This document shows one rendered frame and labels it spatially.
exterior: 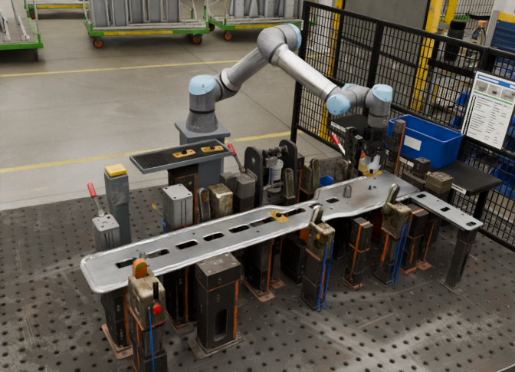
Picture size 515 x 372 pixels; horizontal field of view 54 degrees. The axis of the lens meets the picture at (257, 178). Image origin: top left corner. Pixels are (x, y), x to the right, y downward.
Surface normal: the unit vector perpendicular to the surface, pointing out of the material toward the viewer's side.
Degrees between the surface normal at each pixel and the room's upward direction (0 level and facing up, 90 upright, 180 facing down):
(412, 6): 91
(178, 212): 90
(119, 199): 90
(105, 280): 0
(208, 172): 90
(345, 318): 0
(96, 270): 0
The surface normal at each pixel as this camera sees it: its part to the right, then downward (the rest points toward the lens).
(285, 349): 0.06, -0.89
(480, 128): -0.84, 0.21
